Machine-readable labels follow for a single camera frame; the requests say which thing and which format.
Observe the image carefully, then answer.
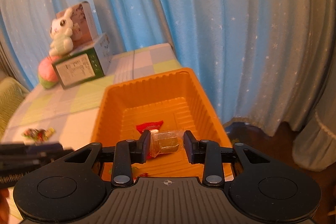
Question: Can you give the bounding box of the white bunny plush toy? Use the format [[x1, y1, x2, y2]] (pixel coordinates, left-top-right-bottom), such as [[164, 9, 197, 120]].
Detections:
[[49, 7, 74, 56]]

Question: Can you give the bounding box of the red white candy packet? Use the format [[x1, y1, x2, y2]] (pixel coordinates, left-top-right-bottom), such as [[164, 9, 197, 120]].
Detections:
[[135, 121, 163, 134]]

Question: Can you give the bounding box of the light green sofa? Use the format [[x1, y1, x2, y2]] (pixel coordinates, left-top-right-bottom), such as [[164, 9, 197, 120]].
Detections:
[[0, 77, 29, 138]]

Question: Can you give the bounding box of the orange plastic basket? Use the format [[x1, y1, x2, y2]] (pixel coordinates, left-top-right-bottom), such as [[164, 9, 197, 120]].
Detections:
[[90, 67, 234, 181]]

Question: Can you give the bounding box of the yellow candy packet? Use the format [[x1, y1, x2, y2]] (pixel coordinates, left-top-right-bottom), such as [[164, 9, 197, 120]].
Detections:
[[45, 128, 55, 138]]

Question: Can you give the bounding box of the green brown snack packet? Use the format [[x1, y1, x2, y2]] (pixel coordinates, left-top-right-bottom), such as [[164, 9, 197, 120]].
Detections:
[[23, 128, 49, 143]]

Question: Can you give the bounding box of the green white carton box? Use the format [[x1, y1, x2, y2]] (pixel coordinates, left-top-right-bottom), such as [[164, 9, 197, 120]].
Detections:
[[52, 33, 112, 89]]

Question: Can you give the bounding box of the pink green star plush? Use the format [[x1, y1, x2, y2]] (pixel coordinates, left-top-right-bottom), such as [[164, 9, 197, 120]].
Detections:
[[38, 56, 60, 89]]

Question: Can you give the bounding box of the person left hand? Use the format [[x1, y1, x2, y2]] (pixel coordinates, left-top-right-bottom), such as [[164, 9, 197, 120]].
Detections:
[[0, 188, 9, 224]]

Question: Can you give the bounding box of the grey brown box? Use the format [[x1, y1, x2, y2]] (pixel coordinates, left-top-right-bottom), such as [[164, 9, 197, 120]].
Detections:
[[71, 1, 98, 48]]

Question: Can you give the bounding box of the blue star curtain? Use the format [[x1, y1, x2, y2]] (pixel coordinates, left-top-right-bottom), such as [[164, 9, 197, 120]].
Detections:
[[0, 0, 336, 172]]

